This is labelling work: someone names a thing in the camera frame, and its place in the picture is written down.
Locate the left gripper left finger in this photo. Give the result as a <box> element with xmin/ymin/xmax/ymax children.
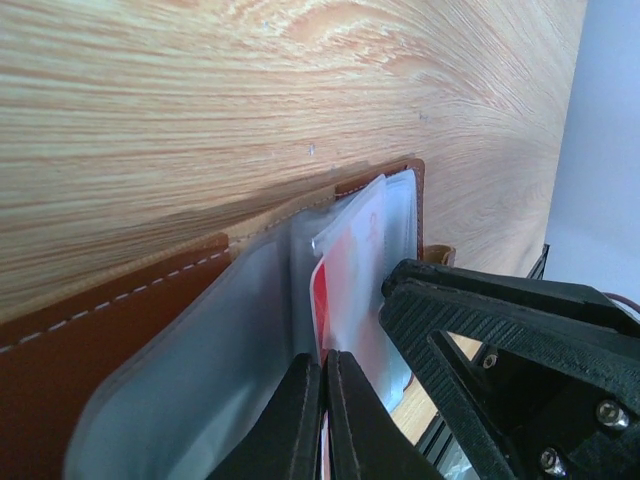
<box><xmin>209</xmin><ymin>354</ymin><xmax>323</xmax><ymax>479</ymax></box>

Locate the red white card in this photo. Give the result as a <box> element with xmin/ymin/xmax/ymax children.
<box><xmin>309</xmin><ymin>197</ymin><xmax>391</xmax><ymax>480</ymax></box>

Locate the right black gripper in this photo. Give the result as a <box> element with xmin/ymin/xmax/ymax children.
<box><xmin>380</xmin><ymin>260</ymin><xmax>639</xmax><ymax>479</ymax></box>

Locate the brown leather card holder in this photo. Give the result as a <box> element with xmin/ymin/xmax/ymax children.
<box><xmin>1</xmin><ymin>157</ymin><xmax>455</xmax><ymax>479</ymax></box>

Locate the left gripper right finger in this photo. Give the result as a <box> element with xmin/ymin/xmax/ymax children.
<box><xmin>325</xmin><ymin>350</ymin><xmax>443</xmax><ymax>479</ymax></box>

